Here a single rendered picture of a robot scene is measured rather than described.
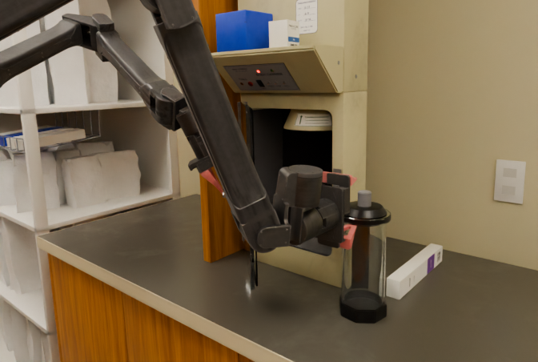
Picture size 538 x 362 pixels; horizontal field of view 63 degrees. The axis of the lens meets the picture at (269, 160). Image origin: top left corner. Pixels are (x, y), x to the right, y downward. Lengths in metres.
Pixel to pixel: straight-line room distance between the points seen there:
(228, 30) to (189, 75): 0.48
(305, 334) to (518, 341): 0.41
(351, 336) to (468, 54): 0.82
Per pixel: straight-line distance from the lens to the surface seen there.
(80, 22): 1.32
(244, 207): 0.66
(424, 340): 0.96
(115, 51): 1.20
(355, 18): 1.05
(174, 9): 0.57
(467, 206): 1.39
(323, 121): 1.09
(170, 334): 1.20
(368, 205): 0.93
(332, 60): 0.97
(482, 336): 1.01
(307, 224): 0.72
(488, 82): 1.34
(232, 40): 1.07
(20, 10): 0.60
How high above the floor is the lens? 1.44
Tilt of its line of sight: 10 degrees down
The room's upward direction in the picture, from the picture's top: 1 degrees counter-clockwise
